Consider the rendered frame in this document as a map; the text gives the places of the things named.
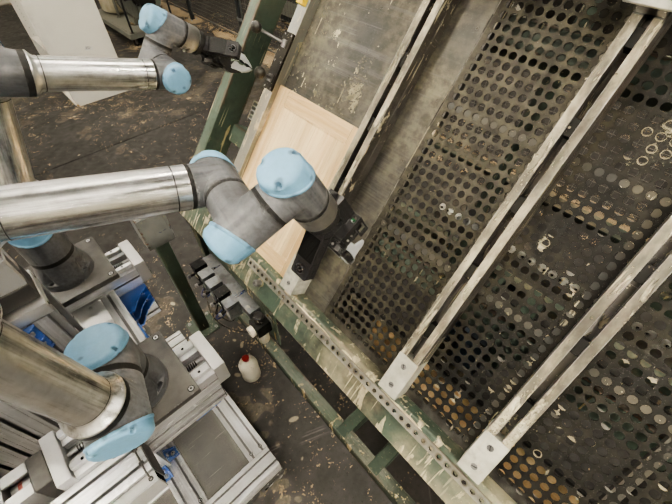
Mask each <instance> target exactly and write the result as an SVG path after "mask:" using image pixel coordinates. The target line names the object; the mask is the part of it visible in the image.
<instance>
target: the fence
mask: <svg viewBox="0 0 672 504"><path fill-rule="evenodd" d="M319 2H320V0H308V2H307V4H306V7H303V6H301V5H299V4H298V6H297V8H296V11H295V13H294V15H293V18H292V20H291V23H290V25H289V28H288V30H287V31H288V32H290V33H293V34H294V35H295V38H294V40H293V43H292V45H291V48H290V50H289V52H288V55H287V57H286V60H285V62H284V65H283V67H282V69H281V72H280V74H279V77H278V79H277V82H276V84H275V86H274V89H273V91H272V92H271V91H269V90H268V89H266V88H264V90H263V92H262V95H261V97H260V100H259V102H258V105H257V107H256V110H255V112H254V115H253V117H252V120H251V122H250V125H249V127H248V130H247V132H246V135H245V137H244V140H243V142H242V145H241V147H240V150H239V152H238V155H237V157H236V159H235V162H234V166H235V167H236V169H237V171H238V173H239V175H240V177H241V178H242V177H243V174H244V172H245V169H246V167H247V165H248V162H249V160H250V157H251V155H252V153H253V150H254V148H255V145H256V143H257V141H258V138H259V136H260V133H261V131H262V129H263V126H264V124H265V121H266V119H267V117H268V114H269V112H270V109H271V107H272V105H273V102H274V100H275V97H276V95H277V93H278V90H279V88H280V85H282V86H285V83H286V81H287V78H288V76H289V74H290V71H291V69H292V67H293V64H294V62H295V59H296V57H297V55H298V52H299V50H300V47H301V45H302V43H303V40H304V38H305V36H306V33H307V31H308V28H309V26H310V24H311V21H312V19H313V17H314V14H315V12H316V9H317V7H318V5H319Z"/></svg>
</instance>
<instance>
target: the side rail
mask: <svg viewBox="0 0 672 504"><path fill-rule="evenodd" d="M286 1H287V0H250V2H249V5H248V7H247V10H246V13H245V16H244V18H243V21H242V24H241V27H240V29H239V32H238V35H237V38H236V42H239V44H240V45H241V46H242V52H243V53H244V55H245V56H246V57H247V59H248V61H249V62H250V64H251V66H252V71H250V72H247V73H228V72H226V71H224V74H223V76H222V79H221V82H220V85H219V87H218V90H217V93H216V96H215V99H214V101H213V104H212V107H211V110H210V112H209V115H208V118H207V121H206V123H205V126H204V129H203V132H202V134H201V137H200V140H199V143H198V145H197V148H196V151H195V154H194V156H195V155H197V154H199V153H201V152H202V151H205V150H215V151H218V152H221V153H222V154H224V155H225V156H226V154H227V151H228V149H229V146H230V144H231V141H229V136H230V133H231V131H232V128H233V125H234V124H235V123H237V124H238V123H239V121H240V118H241V116H242V113H243V111H244V108H245V105H246V103H247V100H248V98H249V95H250V93H251V90H252V88H253V85H254V82H255V80H256V77H255V75H254V69H255V68H256V67H257V66H261V65H262V62H263V60H264V57H265V54H266V52H267V49H268V47H269V44H270V42H271V39H272V38H271V37H269V36H267V35H266V34H264V33H262V32H260V33H257V34H256V33H254V32H252V30H251V28H250V24H251V22H252V21H254V20H257V21H259V22H260V23H261V25H262V29H264V30H265V31H267V32H269V33H270V34H272V35H273V34H274V31H275V29H276V26H277V24H278V21H279V19H280V16H281V14H282V11H283V9H284V6H285V3H286Z"/></svg>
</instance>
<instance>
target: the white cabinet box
mask: <svg viewBox="0 0 672 504"><path fill-rule="evenodd" d="M10 2H11V4H12V6H13V8H14V9H15V11H16V13H17V15H18V17H19V18H20V20H21V22H22V24H23V26H24V27H25V29H26V31H27V33H28V34H29V36H30V38H31V40H32V42H33V43H34V45H35V47H36V49H37V51H38V52H39V54H40V55H50V56H79V57H109V58H118V57H117V54H116V52H115V50H114V47H113V45H112V42H111V40H110V37H109V35H108V33H107V30H106V28H105V25H104V23H103V20H102V18H101V16H100V13H99V11H98V8H97V6H96V4H95V1H94V0H10ZM125 91H128V90H125ZM125 91H64V92H63V93H64V94H65V95H66V96H67V97H68V98H69V99H70V100H71V101H72V102H73V103H74V104H75V105H76V106H83V105H86V104H89V103H92V102H95V101H98V100H101V99H104V98H107V97H110V96H113V95H116V94H119V93H122V92H125Z"/></svg>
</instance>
